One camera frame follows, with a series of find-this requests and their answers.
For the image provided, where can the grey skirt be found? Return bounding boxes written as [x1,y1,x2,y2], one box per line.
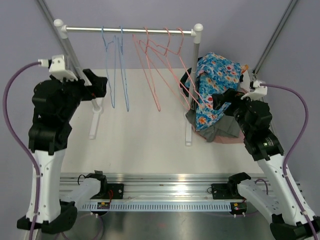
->
[185,109,241,136]

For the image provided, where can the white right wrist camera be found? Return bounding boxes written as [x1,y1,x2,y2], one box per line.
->
[240,80,268,101]

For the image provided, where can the aluminium frame post right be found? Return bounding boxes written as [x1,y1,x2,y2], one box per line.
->
[252,0,300,78]

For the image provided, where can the aluminium frame post left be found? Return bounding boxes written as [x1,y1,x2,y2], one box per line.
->
[35,0,84,78]

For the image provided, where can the orange floral skirt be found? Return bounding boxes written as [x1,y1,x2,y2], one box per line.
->
[241,64,249,74]

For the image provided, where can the pink pleated skirt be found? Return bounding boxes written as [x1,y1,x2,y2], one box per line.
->
[194,130,244,144]

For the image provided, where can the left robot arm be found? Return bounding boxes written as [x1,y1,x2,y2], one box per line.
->
[16,69,109,235]

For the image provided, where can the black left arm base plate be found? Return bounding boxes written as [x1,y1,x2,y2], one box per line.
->
[90,183,124,201]

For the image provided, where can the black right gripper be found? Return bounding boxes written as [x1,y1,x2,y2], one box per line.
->
[212,88,260,137]

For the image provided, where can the aluminium frame post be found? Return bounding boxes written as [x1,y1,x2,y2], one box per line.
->
[252,0,300,78]
[35,0,84,78]

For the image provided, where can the pink hanger of floral skirt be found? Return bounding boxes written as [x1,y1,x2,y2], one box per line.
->
[136,27,192,110]

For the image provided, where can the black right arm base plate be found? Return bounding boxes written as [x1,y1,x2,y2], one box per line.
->
[211,183,247,201]

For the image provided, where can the pink wire hanger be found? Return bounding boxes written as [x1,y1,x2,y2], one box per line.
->
[132,23,207,111]

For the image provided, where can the blue floral garment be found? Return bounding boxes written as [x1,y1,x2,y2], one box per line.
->
[195,52,242,131]

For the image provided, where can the silver clothes rack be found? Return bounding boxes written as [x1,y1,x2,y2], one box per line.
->
[63,24,193,146]

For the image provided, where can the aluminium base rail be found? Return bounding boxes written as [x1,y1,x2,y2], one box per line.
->
[58,173,306,202]

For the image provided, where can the white slotted cable duct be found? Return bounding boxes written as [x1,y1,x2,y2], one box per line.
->
[79,201,231,212]

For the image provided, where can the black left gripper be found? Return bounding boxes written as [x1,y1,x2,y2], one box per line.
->
[51,67,107,120]

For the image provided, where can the dark green plaid skirt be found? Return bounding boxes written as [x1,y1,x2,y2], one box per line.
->
[180,57,203,97]

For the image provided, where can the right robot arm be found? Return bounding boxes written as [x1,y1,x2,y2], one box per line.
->
[212,88,320,240]

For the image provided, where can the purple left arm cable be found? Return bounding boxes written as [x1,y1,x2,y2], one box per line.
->
[5,62,105,240]

